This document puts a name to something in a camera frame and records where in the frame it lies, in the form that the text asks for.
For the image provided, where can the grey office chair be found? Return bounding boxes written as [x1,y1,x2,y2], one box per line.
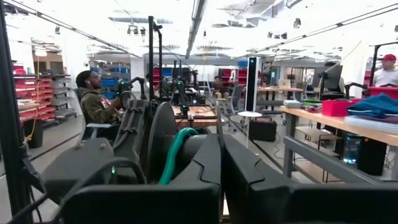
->
[73,88,113,147]
[216,85,245,131]

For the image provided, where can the white flat box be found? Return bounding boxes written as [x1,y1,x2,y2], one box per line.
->
[282,99,303,110]

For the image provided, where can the black hard case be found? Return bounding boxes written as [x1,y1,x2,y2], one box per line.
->
[248,117,278,143]

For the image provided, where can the yellow hanging cord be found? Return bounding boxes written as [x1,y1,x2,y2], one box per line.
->
[26,55,41,141]

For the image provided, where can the black computer monitor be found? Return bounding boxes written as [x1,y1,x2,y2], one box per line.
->
[319,63,344,101]

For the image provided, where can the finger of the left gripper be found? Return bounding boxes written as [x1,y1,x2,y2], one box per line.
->
[113,98,150,166]

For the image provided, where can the white black tower device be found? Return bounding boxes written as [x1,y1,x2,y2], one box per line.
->
[244,56,261,113]

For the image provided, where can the white round pedestal stand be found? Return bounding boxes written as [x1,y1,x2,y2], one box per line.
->
[237,110,264,149]

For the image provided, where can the wooden robot station table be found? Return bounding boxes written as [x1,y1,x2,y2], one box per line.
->
[172,105,218,129]

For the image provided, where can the blue folded cloth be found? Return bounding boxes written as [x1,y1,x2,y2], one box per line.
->
[346,93,398,119]

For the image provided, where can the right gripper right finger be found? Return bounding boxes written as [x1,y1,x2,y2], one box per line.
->
[223,133,398,224]

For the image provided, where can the green flat item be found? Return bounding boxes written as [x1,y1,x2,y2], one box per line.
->
[302,99,323,113]

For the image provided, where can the black aluminium rig frame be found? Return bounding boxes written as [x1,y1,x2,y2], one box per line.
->
[0,0,34,224]

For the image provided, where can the black upright pole frame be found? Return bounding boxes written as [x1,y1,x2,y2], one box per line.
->
[147,15,164,103]

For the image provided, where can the person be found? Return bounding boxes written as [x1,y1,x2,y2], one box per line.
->
[75,70,125,141]
[212,76,231,100]
[372,53,398,88]

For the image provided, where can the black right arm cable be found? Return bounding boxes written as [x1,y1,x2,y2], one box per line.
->
[6,156,148,224]

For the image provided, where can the red plastic bin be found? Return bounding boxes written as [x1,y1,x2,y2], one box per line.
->
[368,86,398,101]
[321,98,362,118]

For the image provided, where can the green cord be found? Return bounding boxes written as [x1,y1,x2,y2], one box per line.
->
[157,126,200,186]

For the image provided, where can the shelf rack blue bins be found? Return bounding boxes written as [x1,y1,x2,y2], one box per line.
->
[89,63,131,100]

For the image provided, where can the black computer tower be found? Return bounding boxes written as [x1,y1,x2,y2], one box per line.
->
[341,133,389,177]

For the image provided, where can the black trash bin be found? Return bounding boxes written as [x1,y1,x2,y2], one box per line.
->
[23,119,45,149]

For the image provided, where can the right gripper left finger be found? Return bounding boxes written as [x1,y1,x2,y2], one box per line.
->
[60,133,223,224]

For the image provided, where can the white stacked sheets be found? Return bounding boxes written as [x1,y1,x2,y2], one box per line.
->
[343,114,398,135]

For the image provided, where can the wooden office desk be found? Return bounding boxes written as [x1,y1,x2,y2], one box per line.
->
[257,86,305,110]

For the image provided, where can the shelf rack red bins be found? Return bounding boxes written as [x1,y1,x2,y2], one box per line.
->
[12,60,78,125]

